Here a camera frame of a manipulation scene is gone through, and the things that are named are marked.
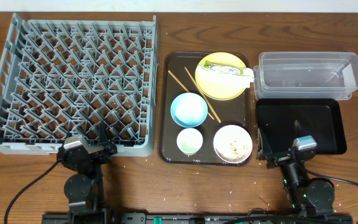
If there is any white plate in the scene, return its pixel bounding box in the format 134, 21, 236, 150
213, 124, 253, 164

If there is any small white cup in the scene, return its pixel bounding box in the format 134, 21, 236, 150
177, 128, 203, 156

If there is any green snack wrapper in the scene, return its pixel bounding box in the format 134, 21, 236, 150
201, 61, 254, 88

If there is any light blue bowl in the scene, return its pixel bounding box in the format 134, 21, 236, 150
170, 93, 208, 128

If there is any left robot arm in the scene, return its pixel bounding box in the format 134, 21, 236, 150
57, 124, 117, 223

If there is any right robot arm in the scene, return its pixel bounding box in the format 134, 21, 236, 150
257, 128, 334, 217

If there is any black waste tray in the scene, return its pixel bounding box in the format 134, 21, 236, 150
256, 98, 347, 155

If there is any dark brown serving tray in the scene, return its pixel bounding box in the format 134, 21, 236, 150
158, 51, 254, 167

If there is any clear plastic bin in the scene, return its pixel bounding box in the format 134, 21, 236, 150
253, 52, 358, 101

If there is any grey plastic dish rack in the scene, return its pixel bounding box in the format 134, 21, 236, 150
0, 14, 159, 157

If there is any yellow plate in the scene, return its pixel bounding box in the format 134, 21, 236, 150
195, 52, 250, 100

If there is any left wooden chopstick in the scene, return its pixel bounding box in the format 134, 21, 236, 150
168, 70, 215, 120

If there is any wooden chopstick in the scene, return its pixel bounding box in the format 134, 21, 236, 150
184, 67, 222, 123
168, 70, 215, 120

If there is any right wooden chopstick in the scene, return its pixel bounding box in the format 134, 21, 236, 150
184, 67, 222, 123

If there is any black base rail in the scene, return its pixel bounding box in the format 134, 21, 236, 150
41, 212, 354, 224

